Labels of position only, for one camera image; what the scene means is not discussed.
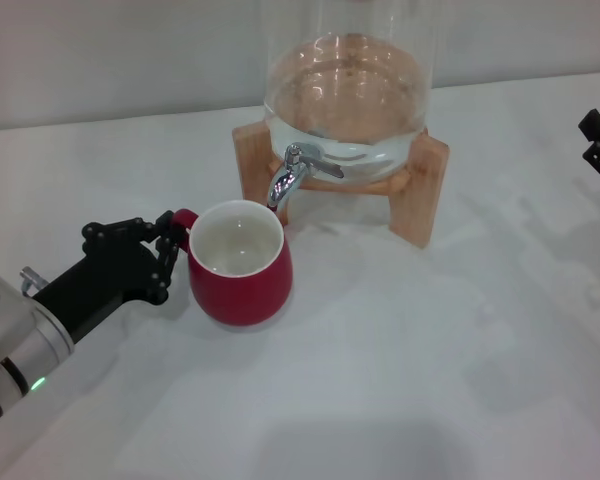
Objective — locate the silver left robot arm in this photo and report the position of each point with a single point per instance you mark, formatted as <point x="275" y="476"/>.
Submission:
<point x="35" y="345"/>

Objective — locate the red ceramic cup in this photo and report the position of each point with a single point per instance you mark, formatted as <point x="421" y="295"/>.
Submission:
<point x="245" y="295"/>

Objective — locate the glass water dispenser jar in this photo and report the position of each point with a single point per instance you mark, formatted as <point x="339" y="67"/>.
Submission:
<point x="350" y="100"/>

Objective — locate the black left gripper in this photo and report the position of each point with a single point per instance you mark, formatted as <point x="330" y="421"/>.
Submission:
<point x="110" y="275"/>

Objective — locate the chrome faucet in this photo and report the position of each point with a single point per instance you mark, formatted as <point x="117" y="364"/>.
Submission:
<point x="282" y="182"/>

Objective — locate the wooden dispenser stand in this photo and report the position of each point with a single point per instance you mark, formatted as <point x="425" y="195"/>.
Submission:
<point x="420" y="200"/>

